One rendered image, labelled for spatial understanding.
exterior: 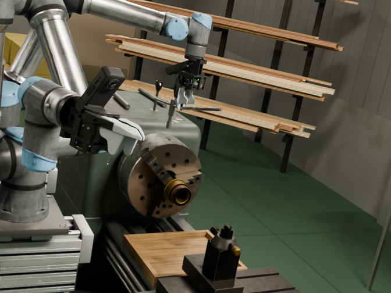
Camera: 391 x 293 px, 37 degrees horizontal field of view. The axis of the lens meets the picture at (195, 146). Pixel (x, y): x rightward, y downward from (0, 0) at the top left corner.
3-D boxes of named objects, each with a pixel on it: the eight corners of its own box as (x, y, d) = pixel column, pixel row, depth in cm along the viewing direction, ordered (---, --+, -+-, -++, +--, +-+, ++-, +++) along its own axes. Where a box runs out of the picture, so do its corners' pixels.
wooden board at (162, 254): (121, 244, 215) (123, 234, 214) (206, 238, 232) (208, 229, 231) (153, 288, 190) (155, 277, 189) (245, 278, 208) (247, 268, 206)
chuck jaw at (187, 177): (170, 171, 227) (196, 164, 232) (170, 182, 229) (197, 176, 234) (182, 182, 218) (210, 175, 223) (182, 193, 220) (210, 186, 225)
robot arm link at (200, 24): (189, 10, 212) (212, 15, 214) (183, 40, 215) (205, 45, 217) (192, 12, 205) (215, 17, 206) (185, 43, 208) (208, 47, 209)
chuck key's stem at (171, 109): (164, 127, 225) (169, 99, 222) (168, 127, 226) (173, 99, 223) (168, 129, 223) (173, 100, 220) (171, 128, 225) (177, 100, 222)
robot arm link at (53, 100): (78, 89, 120) (45, 85, 114) (92, 95, 117) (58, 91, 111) (70, 124, 122) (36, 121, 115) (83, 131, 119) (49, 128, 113)
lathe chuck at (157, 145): (113, 208, 228) (127, 133, 220) (184, 208, 244) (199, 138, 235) (121, 219, 221) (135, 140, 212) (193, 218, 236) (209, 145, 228)
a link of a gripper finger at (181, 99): (181, 114, 214) (188, 89, 212) (170, 109, 218) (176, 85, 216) (187, 114, 217) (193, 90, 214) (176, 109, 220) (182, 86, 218)
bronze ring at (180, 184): (162, 175, 216) (173, 185, 209) (184, 175, 221) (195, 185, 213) (159, 198, 219) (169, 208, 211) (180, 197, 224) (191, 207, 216)
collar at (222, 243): (205, 239, 173) (208, 230, 172) (228, 238, 177) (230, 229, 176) (219, 252, 166) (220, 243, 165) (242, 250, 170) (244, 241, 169)
